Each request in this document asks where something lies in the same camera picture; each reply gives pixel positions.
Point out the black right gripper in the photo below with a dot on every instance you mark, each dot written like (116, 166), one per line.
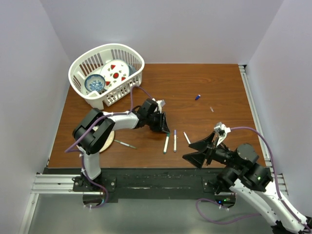
(197, 158)

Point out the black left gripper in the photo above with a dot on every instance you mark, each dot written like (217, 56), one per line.
(162, 125)

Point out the white green-end marker pen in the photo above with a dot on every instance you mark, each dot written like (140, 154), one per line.
(166, 143)

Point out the white purple-tip marker pen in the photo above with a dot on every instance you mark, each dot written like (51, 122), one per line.
(175, 140)

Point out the grey green pen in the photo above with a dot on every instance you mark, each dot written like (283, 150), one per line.
(125, 144)

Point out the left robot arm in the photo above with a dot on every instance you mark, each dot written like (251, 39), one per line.
(94, 130)

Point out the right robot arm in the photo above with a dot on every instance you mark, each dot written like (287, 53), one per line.
(251, 181)

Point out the thin white blue-end pen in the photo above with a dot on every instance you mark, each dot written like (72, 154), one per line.
(186, 137)

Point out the light blue plate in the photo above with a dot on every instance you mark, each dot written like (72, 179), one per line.
(108, 142)

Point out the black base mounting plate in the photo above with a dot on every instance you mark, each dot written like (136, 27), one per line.
(152, 183)

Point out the blue rimmed plate behind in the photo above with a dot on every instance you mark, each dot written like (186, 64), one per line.
(132, 69)

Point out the white watermelon pattern plate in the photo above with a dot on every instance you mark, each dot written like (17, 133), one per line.
(114, 73)

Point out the white plastic dish basket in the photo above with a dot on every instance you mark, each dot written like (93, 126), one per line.
(93, 61)

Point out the blue white patterned bowl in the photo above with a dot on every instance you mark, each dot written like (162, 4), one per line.
(94, 82)

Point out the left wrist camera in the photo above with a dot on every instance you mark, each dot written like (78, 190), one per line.
(160, 104)

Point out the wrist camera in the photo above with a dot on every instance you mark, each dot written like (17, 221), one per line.
(221, 130)
(160, 104)

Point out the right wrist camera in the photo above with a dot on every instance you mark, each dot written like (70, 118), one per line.
(221, 130)

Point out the aluminium frame rail right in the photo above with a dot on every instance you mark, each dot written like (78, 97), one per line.
(258, 127)

